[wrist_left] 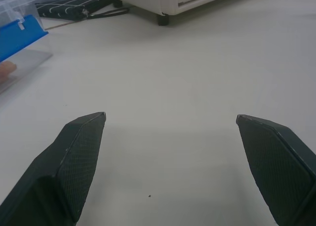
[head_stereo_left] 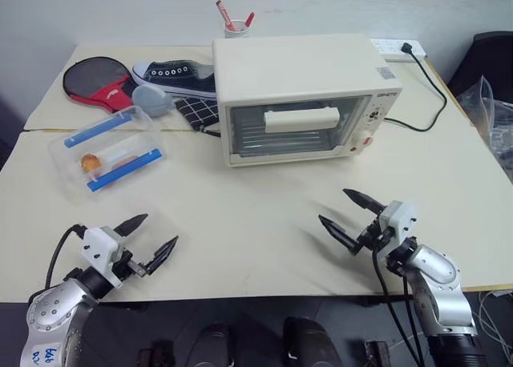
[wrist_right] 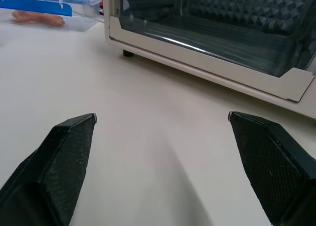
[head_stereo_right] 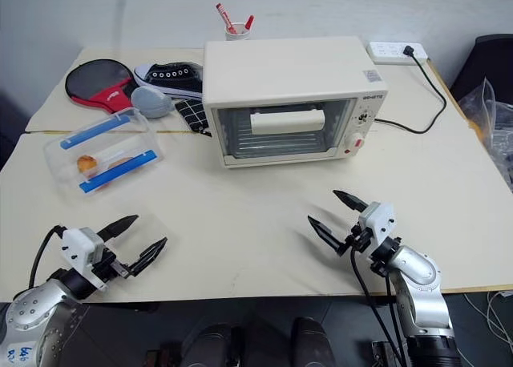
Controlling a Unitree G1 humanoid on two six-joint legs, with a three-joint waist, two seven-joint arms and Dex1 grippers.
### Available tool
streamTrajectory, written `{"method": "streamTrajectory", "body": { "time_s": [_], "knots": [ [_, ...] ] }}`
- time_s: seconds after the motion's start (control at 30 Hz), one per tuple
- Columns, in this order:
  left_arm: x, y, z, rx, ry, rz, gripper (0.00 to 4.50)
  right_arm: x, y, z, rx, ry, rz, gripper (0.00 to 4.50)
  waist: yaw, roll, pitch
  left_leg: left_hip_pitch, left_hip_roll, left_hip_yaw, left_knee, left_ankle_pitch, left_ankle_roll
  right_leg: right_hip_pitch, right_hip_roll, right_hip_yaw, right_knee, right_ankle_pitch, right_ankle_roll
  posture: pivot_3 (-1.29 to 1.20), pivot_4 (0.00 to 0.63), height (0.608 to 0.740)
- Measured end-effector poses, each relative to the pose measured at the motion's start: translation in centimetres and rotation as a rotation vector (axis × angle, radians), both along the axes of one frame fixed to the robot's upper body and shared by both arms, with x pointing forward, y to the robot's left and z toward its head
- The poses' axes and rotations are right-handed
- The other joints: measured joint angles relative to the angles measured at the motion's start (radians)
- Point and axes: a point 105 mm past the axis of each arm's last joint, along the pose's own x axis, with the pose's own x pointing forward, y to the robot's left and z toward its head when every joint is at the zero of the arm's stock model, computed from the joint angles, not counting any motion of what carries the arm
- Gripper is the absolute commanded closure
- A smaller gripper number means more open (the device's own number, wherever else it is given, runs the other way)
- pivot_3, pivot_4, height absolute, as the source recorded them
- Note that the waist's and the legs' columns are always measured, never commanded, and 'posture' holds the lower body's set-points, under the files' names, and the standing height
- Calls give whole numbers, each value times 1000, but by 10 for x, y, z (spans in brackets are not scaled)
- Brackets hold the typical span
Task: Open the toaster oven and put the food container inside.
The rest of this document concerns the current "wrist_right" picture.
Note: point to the orange sausage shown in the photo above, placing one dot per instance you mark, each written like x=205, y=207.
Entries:
x=39, y=19

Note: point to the clear plastic container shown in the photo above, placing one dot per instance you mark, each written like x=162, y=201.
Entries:
x=81, y=16

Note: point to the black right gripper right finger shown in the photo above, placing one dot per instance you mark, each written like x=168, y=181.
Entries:
x=271, y=166

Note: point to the cream toaster oven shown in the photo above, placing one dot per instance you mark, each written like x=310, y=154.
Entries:
x=222, y=73

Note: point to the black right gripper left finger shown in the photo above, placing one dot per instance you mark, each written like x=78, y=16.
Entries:
x=61, y=166

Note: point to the black rubber appliance foot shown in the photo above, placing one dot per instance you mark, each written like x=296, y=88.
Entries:
x=127, y=53

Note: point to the blue container lid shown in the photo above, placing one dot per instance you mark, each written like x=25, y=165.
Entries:
x=37, y=5

